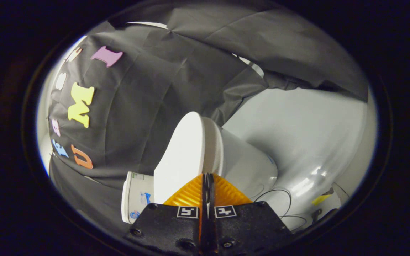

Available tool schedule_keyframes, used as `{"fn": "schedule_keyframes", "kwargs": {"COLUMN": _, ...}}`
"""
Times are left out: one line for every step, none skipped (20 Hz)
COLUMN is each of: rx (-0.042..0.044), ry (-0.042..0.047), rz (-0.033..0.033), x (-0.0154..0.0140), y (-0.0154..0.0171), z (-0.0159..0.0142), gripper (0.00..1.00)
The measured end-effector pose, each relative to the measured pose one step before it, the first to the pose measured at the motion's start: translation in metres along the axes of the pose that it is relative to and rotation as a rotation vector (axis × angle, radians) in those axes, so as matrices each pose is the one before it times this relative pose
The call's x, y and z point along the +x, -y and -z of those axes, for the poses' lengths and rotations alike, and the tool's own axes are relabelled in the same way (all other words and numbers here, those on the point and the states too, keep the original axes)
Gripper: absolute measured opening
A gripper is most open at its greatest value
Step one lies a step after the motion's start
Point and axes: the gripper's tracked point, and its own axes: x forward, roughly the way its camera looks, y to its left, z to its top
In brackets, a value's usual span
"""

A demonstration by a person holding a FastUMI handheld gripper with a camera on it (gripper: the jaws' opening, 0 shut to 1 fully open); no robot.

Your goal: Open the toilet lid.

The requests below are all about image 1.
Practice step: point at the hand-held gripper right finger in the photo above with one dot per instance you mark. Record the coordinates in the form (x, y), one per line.
(213, 231)

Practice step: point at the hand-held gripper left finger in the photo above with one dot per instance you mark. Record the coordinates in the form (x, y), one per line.
(203, 231)

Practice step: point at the white toilet lid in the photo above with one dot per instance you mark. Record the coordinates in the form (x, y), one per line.
(180, 160)

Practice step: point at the white toilet bowl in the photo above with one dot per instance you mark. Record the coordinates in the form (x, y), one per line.
(244, 163)

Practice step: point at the white toilet tank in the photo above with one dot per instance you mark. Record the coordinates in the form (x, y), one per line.
(137, 195)

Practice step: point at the yellow tape strip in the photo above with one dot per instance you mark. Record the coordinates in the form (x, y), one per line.
(320, 199)

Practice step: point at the black backdrop cloth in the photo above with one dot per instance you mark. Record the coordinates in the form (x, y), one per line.
(148, 92)

